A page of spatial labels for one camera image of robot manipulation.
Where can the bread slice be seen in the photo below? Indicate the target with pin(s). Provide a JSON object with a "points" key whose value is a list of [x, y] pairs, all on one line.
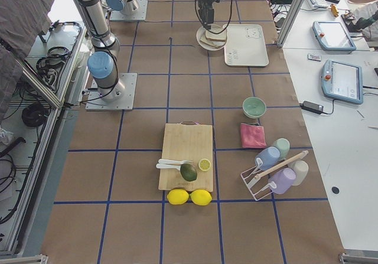
{"points": [[216, 35], [212, 44]]}

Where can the white round plate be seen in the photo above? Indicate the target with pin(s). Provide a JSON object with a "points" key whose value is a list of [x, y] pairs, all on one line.
{"points": [[201, 33]]}

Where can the bread slice on plate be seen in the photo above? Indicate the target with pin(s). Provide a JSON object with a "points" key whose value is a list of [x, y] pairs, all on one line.
{"points": [[212, 44]]}

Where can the cream bear tray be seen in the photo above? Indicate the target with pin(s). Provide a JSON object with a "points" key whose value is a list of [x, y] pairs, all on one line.
{"points": [[245, 46]]}

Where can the green bowl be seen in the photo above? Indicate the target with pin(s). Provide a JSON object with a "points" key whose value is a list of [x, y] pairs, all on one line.
{"points": [[253, 107]]}

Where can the teach pendant far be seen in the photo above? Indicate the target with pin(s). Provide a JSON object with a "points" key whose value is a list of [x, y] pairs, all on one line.
{"points": [[332, 36]]}

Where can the teach pendant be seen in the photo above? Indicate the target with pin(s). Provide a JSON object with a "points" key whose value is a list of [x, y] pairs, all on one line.
{"points": [[342, 81], [332, 36]]}

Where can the wooden cutting board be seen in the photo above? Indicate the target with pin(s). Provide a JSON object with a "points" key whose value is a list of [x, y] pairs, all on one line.
{"points": [[187, 142]]}

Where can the pink cloth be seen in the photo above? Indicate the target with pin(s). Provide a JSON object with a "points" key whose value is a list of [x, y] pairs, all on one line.
{"points": [[252, 136]]}

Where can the black power adapter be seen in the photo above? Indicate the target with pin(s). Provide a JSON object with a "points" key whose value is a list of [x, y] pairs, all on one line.
{"points": [[312, 107]]}

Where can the teach pendant near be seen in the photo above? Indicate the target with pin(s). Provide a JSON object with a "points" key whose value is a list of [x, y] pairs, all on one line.
{"points": [[342, 81]]}

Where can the green cup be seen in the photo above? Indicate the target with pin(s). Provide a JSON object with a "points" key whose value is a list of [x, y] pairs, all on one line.
{"points": [[283, 146]]}

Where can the lemon half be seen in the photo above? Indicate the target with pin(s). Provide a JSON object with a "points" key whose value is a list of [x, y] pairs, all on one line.
{"points": [[204, 164]]}

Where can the blue cup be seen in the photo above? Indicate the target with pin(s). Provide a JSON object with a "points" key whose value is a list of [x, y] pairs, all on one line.
{"points": [[267, 158]]}

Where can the white plastic knife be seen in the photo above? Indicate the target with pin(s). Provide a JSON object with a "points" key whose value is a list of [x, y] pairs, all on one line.
{"points": [[168, 166]]}

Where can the avocado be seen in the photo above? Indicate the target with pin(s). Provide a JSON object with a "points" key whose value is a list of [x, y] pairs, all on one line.
{"points": [[188, 172]]}

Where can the cream cup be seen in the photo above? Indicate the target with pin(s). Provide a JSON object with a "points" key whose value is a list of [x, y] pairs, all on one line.
{"points": [[300, 168]]}

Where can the purple cup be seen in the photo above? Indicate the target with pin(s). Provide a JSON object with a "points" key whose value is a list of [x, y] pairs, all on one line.
{"points": [[282, 180]]}

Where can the right whole lemon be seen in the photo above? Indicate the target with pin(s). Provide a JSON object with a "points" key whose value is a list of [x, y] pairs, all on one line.
{"points": [[201, 197]]}

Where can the whole lemon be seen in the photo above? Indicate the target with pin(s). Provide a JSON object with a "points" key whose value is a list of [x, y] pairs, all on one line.
{"points": [[201, 197], [178, 196]]}

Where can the left whole lemon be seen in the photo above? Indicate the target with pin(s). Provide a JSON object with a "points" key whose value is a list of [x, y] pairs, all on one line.
{"points": [[178, 196]]}

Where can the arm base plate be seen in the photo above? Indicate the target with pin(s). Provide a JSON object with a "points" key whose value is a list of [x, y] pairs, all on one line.
{"points": [[121, 97], [139, 16]]}

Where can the aluminium frame post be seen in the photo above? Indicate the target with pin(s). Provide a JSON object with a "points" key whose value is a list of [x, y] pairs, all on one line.
{"points": [[288, 22]]}

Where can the white wire cup rack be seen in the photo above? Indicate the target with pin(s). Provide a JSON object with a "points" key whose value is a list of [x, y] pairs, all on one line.
{"points": [[247, 177]]}

